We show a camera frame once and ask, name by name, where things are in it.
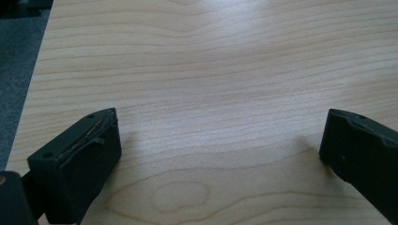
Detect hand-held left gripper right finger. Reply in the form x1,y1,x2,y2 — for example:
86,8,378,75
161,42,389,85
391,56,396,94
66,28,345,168
318,108,398,225

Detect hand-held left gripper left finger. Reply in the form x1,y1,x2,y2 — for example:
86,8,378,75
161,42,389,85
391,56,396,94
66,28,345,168
26,107,123,225

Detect black metal stand base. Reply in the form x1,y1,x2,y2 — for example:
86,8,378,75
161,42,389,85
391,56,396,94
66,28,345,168
0,0,54,21

